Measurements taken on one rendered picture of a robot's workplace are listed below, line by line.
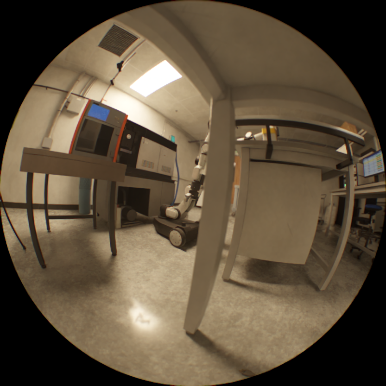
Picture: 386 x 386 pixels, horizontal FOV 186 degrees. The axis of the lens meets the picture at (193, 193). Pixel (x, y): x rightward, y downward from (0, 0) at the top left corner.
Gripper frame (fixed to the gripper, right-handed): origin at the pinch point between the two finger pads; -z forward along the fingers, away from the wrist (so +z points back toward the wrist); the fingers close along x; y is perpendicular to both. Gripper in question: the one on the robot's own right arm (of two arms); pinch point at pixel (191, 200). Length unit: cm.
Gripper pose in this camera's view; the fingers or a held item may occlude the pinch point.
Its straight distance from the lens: 110.4
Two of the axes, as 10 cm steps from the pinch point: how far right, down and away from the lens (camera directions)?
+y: 6.0, 0.7, 8.0
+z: 2.7, -9.6, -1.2
